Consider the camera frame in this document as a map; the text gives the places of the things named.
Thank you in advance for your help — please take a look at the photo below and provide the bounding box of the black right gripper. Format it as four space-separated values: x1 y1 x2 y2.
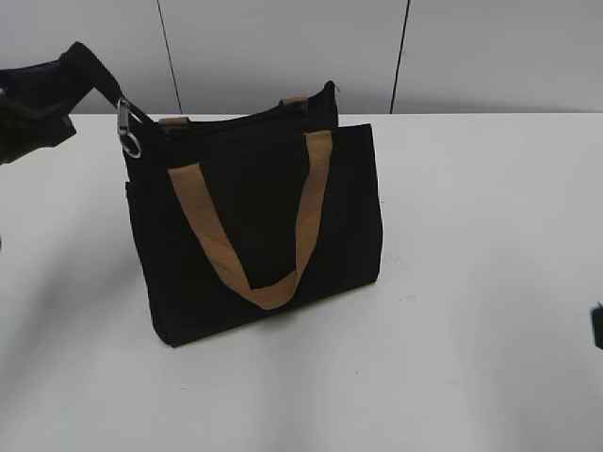
590 303 603 349

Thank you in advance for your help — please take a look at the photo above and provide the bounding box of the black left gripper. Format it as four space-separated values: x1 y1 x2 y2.
1 56 90 164

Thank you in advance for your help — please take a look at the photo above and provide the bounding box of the black shoulder strap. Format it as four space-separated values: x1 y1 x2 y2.
56 40 166 142

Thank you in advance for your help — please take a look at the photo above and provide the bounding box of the black tote bag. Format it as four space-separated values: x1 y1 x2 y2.
124 82 383 347

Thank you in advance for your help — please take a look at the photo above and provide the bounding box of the silver carabiner clasp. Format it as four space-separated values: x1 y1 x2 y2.
117 97 142 159

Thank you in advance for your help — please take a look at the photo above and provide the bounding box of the tan rear bag handle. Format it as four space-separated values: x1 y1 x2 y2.
158 97 309 128

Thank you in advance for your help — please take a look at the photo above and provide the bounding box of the tan bag handle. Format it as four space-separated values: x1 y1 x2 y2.
158 97 309 128
168 130 333 310

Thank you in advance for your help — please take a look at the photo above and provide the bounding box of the tan front bag handle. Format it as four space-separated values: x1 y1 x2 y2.
168 130 333 310

